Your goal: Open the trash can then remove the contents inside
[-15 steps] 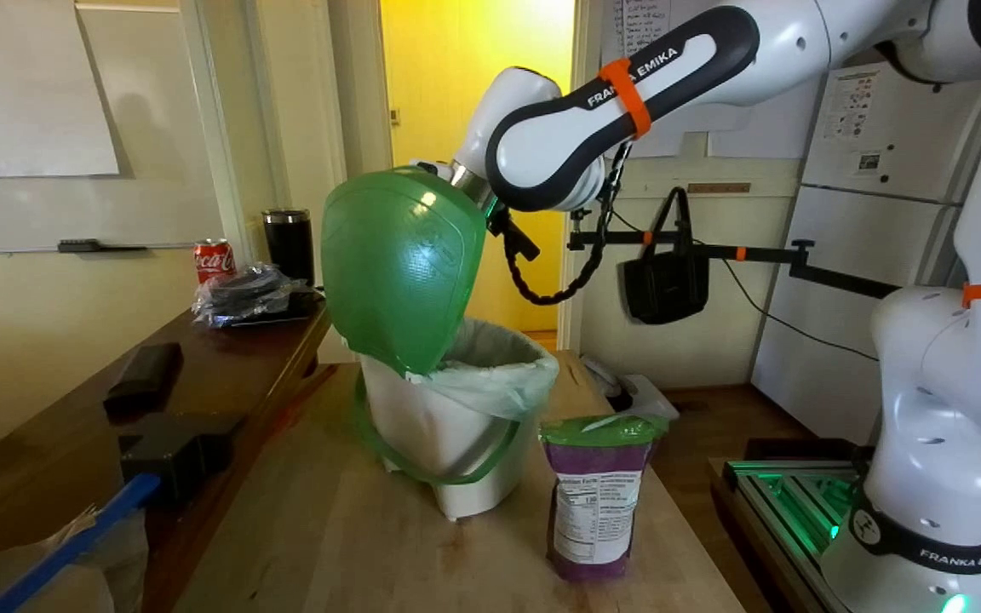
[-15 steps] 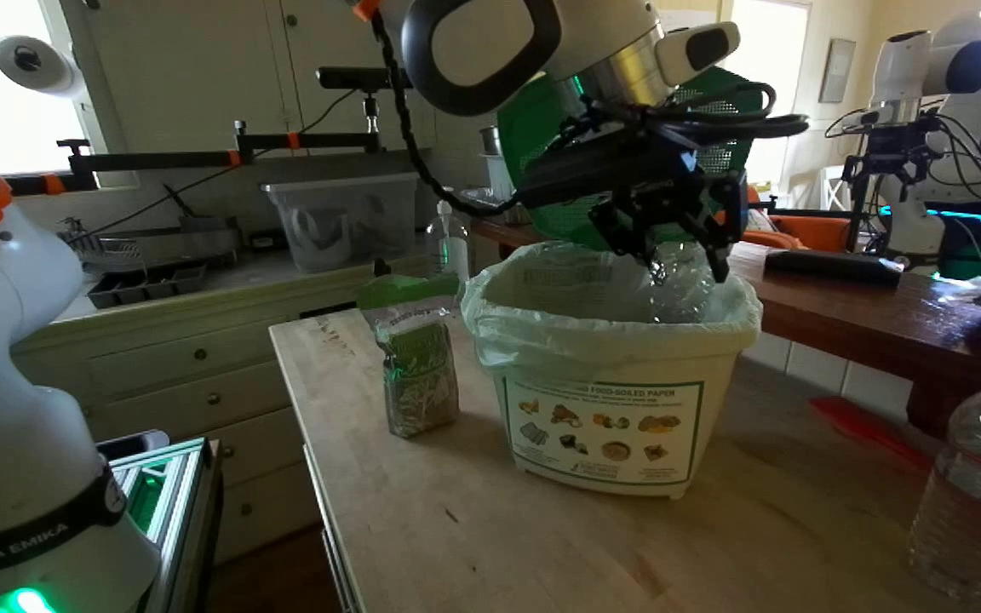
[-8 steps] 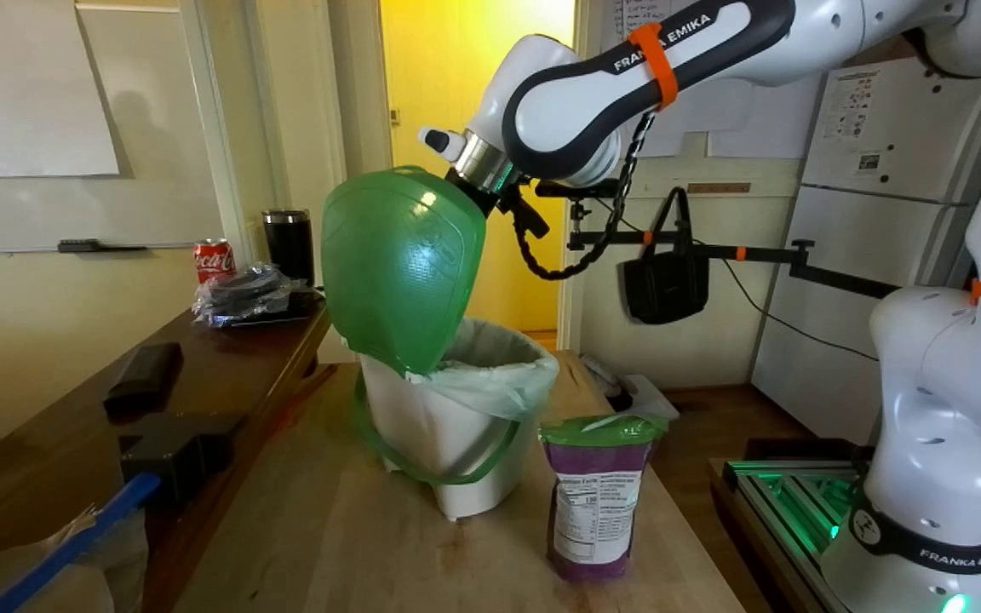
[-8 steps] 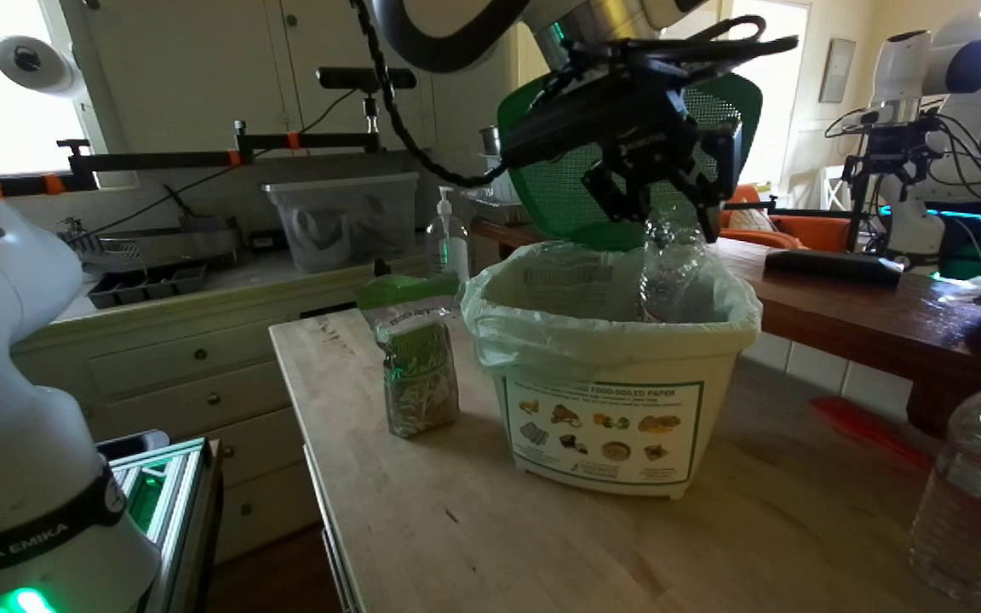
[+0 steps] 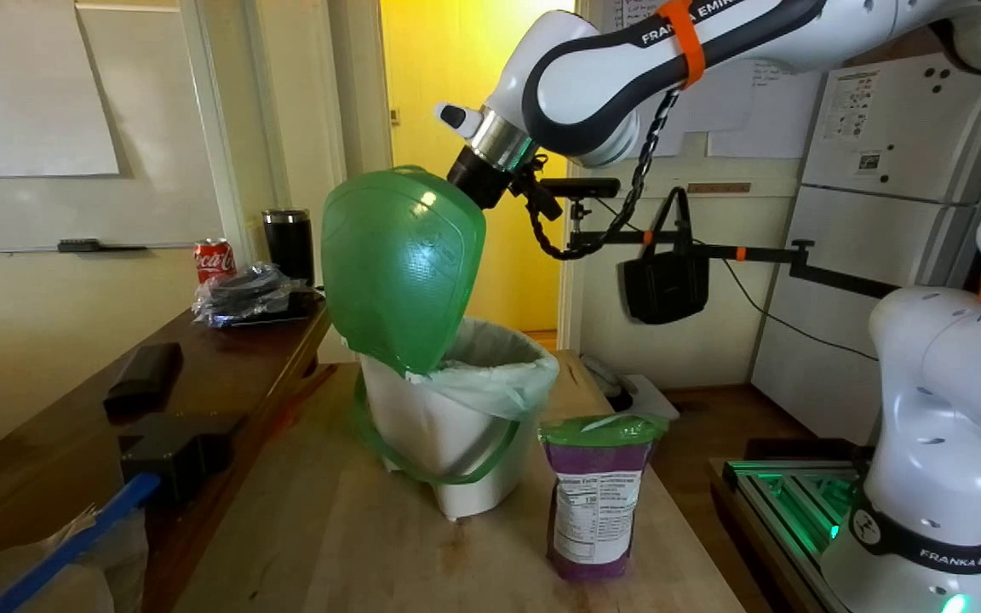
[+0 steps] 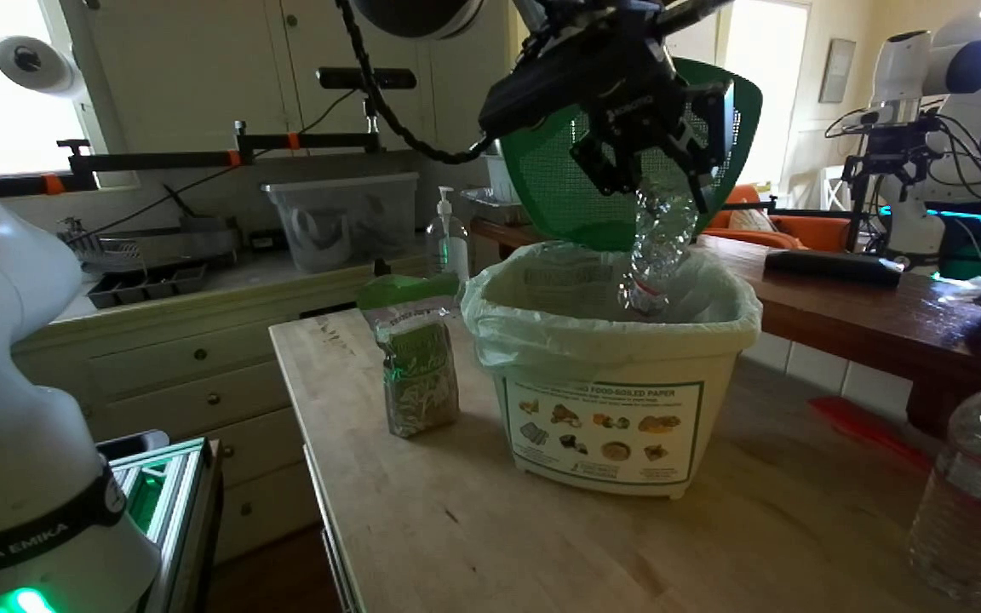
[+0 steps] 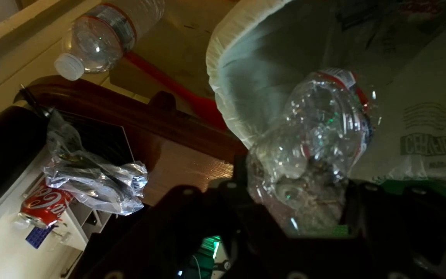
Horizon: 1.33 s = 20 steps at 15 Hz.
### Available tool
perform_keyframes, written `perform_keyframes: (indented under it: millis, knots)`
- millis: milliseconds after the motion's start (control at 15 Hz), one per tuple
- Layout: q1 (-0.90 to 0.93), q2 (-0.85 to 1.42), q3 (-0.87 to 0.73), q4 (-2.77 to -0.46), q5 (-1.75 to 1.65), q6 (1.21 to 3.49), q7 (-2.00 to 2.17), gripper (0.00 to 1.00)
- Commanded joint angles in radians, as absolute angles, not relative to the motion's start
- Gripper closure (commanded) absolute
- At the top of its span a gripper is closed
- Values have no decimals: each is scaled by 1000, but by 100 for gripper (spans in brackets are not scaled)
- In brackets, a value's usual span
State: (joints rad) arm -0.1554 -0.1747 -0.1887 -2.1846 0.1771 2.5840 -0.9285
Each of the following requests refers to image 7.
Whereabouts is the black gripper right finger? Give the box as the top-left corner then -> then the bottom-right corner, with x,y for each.
343,177 -> 446,279

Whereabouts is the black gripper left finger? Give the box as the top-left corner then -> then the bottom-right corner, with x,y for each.
69,177 -> 255,279

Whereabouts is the crushed clear plastic bottle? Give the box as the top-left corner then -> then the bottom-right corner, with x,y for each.
244,67 -> 377,238

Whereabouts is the red cola can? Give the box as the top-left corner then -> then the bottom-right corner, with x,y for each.
19,180 -> 74,230

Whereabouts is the translucent trash bag liner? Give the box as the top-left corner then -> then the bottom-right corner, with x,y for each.
204,0 -> 446,186

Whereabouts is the crumpled clear plastic bag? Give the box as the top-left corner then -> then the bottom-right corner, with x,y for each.
41,109 -> 150,217

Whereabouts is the red long object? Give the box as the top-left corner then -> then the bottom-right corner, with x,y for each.
122,50 -> 227,132

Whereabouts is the full water bottle red label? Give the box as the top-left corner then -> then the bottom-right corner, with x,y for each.
52,0 -> 167,83

